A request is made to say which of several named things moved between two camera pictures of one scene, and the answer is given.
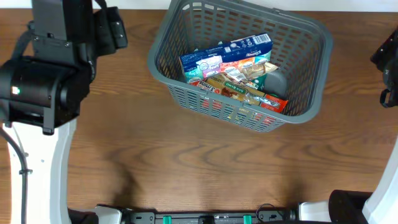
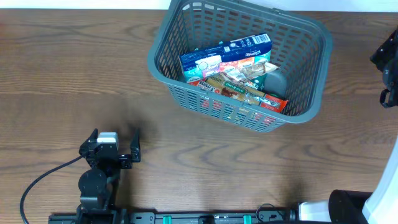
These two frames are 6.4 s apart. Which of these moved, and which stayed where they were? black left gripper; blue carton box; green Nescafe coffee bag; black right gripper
Moved: black left gripper
Stayed: green Nescafe coffee bag; black right gripper; blue carton box
